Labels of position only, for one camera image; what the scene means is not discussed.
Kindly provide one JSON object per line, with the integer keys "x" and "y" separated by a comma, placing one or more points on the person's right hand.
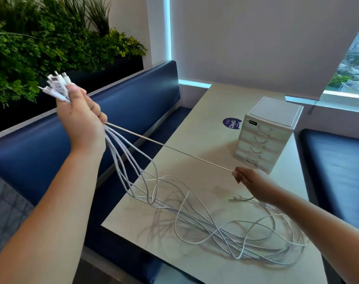
{"x": 256, "y": 183}

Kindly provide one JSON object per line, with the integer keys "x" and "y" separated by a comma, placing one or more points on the person's left hand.
{"x": 81, "y": 124}

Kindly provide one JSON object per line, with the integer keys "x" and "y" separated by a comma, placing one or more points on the white mini drawer cabinet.
{"x": 275, "y": 110}

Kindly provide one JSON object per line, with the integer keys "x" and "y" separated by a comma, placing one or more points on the person's left forearm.
{"x": 49, "y": 221}

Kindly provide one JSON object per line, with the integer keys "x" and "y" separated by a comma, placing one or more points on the person's right forearm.
{"x": 324, "y": 233}

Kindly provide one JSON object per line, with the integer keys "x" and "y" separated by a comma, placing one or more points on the black planter box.
{"x": 108, "y": 73}

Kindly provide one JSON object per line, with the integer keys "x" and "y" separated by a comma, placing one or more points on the blue padded bench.
{"x": 339, "y": 162}
{"x": 138, "y": 94}

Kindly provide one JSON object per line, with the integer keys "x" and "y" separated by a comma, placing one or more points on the round purple sticker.
{"x": 231, "y": 123}

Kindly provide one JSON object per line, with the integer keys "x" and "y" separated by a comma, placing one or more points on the green leafy plants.
{"x": 34, "y": 47}

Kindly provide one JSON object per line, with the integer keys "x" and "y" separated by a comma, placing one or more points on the white table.
{"x": 203, "y": 109}

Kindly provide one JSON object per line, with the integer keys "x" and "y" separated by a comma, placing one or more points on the white roller blind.
{"x": 256, "y": 38}

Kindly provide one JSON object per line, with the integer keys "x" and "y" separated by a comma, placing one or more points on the glass window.
{"x": 354, "y": 73}

